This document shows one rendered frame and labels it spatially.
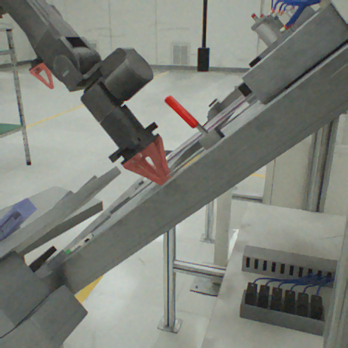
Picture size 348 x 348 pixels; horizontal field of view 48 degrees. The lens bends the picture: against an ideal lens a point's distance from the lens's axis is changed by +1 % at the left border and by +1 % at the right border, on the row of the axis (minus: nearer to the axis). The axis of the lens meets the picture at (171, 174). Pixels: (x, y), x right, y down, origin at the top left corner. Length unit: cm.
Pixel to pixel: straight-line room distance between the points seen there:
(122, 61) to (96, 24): 994
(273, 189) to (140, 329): 98
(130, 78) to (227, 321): 52
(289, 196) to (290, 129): 163
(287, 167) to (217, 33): 761
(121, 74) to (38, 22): 17
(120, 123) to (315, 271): 57
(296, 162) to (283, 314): 131
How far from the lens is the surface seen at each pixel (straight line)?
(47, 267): 72
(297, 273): 98
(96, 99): 66
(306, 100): 51
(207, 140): 57
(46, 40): 70
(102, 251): 68
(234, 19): 944
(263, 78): 55
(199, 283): 195
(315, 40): 54
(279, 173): 209
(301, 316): 85
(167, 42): 985
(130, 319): 178
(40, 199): 145
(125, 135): 66
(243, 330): 85
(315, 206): 133
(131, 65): 62
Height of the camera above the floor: 120
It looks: 22 degrees down
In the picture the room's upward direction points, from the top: straight up
